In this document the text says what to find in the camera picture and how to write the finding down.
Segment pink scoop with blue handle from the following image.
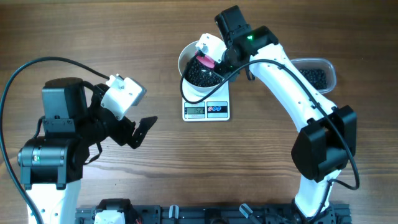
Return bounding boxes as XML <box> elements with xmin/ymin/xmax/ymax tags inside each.
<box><xmin>196</xmin><ymin>54</ymin><xmax>215</xmax><ymax>69</ymax></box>

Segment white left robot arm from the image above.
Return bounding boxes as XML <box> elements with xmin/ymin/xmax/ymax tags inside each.
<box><xmin>18</xmin><ymin>75</ymin><xmax>157</xmax><ymax>223</ymax></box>

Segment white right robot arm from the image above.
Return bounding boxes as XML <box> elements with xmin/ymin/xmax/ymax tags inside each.
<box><xmin>215</xmin><ymin>6</ymin><xmax>360</xmax><ymax>223</ymax></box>

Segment black beans in bowl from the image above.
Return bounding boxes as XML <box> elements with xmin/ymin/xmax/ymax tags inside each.
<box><xmin>185</xmin><ymin>59</ymin><xmax>223</xmax><ymax>88</ymax></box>

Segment white bowl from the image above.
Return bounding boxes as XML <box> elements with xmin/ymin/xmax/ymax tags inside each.
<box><xmin>178</xmin><ymin>40</ymin><xmax>229</xmax><ymax>96</ymax></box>

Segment white digital kitchen scale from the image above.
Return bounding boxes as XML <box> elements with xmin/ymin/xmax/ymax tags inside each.
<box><xmin>182</xmin><ymin>80</ymin><xmax>230</xmax><ymax>122</ymax></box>

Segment black beans in container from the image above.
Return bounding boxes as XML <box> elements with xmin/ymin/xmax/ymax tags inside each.
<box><xmin>299</xmin><ymin>69</ymin><xmax>327</xmax><ymax>90</ymax></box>

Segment clear plastic container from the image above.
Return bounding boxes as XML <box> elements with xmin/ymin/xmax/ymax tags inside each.
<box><xmin>291</xmin><ymin>58</ymin><xmax>336</xmax><ymax>94</ymax></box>

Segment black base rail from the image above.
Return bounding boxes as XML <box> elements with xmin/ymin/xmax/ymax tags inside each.
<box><xmin>74</xmin><ymin>198</ymin><xmax>352</xmax><ymax>224</ymax></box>

